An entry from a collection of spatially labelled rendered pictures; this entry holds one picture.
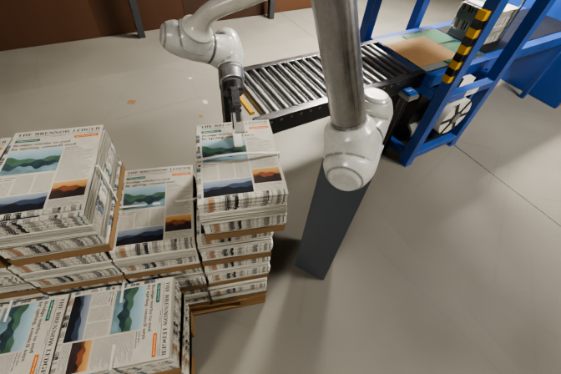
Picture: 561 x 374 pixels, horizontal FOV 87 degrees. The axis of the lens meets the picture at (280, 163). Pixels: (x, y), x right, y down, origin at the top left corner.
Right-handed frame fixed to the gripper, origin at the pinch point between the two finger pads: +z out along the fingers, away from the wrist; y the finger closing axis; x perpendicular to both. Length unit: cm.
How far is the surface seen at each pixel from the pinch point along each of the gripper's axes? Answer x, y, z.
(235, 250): 4.4, 29.1, 36.4
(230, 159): 3.3, 4.9, 6.2
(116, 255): 45, 21, 32
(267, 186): -7.1, -1.7, 18.1
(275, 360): -11, 79, 95
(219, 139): 6.6, 9.5, -3.2
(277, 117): -26, 52, -29
